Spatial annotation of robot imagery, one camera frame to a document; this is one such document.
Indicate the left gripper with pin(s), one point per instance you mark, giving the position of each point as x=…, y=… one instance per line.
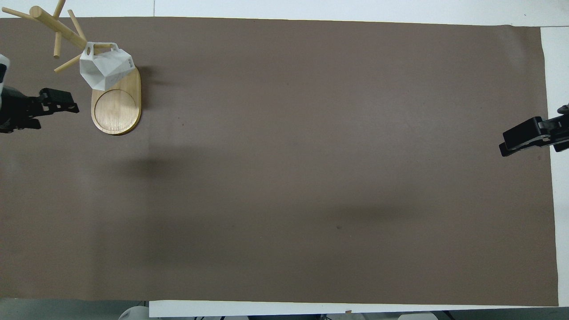
x=12, y=106

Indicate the wooden cup rack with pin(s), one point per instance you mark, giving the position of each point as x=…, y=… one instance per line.
x=116, y=106

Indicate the white faceted cup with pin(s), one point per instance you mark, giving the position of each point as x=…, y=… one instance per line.
x=104, y=69

